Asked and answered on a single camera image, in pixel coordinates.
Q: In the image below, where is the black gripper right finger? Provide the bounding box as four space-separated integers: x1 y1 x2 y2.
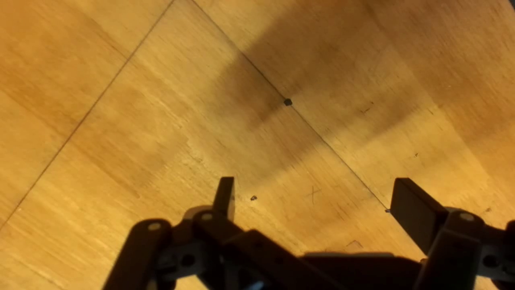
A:
390 178 515 290

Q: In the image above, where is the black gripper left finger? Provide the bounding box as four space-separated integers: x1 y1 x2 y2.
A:
103 178 301 290

